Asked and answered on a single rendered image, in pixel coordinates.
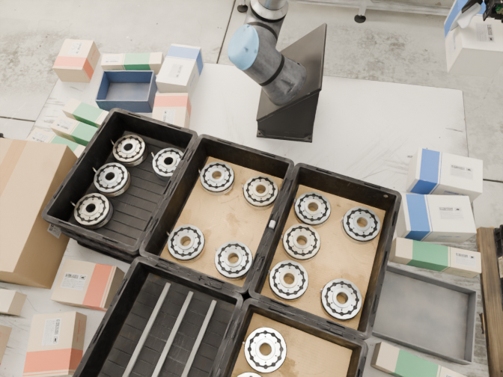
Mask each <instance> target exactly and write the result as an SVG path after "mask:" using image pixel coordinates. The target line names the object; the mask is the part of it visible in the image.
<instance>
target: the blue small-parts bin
mask: <svg viewBox="0 0 503 377"><path fill-rule="evenodd" d="M156 92H157V85H156V75H155V73H154V71H153V70H104V71H103V74H102V76H101V80H100V84H99V87H98V90H97V95H96V97H95V102H96V104H97V105H98V107H99V108H100V109H102V110H105V111H108V112H109V111H110V110H111V109H113V108H121V109H123V110H126V111H131V112H134V113H153V106H154V102H155V97H156Z"/></svg>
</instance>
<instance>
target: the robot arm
mask: <svg viewBox="0 0 503 377"><path fill-rule="evenodd" d="M483 2H484V4H485V5H486V6H485V7H486V10H485V11H484V13H483V21H485V20H486V18H495V19H497V20H501V22H502V23H503V0H468V1H467V2H466V3H465V5H464V6H463V7H462V9H461V11H460V12H459V13H458V14H457V16H456V18H455V19H454V21H453V22H452V24H451V27H450V31H452V30H453V29H455V28H456V27H457V26H458V25H459V26H460V27H461V28H462V29H464V28H466V27H467V26H469V24H470V22H471V20H472V17H473V16H475V15H476V14H478V13H479V12H480V11H481V9H482V6H481V4H482V3H483ZM287 11H288V1H287V0H250V2H249V8H248V11H247V14H246V18H245V21H244V23H243V25H242V26H240V27H239V28H238V29H237V30H236V31H235V32H234V34H233V37H232V38H231V40H230V42H229V44H228V58H229V60H230V61H231V62H232V63H233V64H234V65H235V67H236V68H237V69H239V70H242V71H243V72H244V73H245V74H246V75H247V76H248V77H250V78H251V79H252V80H254V81H255V82H256V83H258V84H259V85H260V86H261V87H262V88H263V90H264V92H265V93H266V95H267V97H268V99H269V100H270V101H271V102H273V103H274V104H275V105H283V104H285V103H287V102H289V101H291V100H292V98H294V97H295V96H296V95H297V94H298V92H299V91H300V90H301V88H302V86H303V85H304V83H305V80H306V76H307V72H306V69H305V67H304V66H302V65H301V64H300V63H299V62H297V61H294V60H292V59H289V58H286V57H284V56H283V55H282V54H281V53H280V52H279V51H278V50H277V49H276V48H275V47H276V44H277V41H278V36H279V33H280V30H281V27H282V24H283V21H284V18H285V17H286V14H287Z"/></svg>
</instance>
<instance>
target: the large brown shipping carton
mask: <svg viewBox="0 0 503 377"><path fill-rule="evenodd" d="M77 159H78V157H77V156H76V155H75V153H74V152H73V151H72V150H71V149H70V148H69V147H68V146H67V145H66V144H53V143H46V142H38V141H24V140H17V139H9V138H0V282H2V283H12V284H18V285H23V286H32V287H38V288H44V289H51V288H52V285H53V282H54V280H55V276H56V275H57V272H58V269H59V266H60V264H61V261H62V258H63V256H64V252H65V251H66V248H67V245H68V242H69V240H70V237H67V236H65V235H64V234H63V233H62V232H61V228H59V227H56V226H55V225H54V224H50V223H48V222H47V221H45V220H44V219H43V218H42V212H43V210H44V209H45V207H46V205H47V204H48V202H49V201H50V200H51V198H52V196H53V195H54V193H55V192H56V191H57V189H58V187H59V186H60V184H61V183H62V182H63V180H64V178H65V177H66V175H67V174H68V173H69V171H70V169H71V168H72V167H73V165H74V164H75V162H76V160H77Z"/></svg>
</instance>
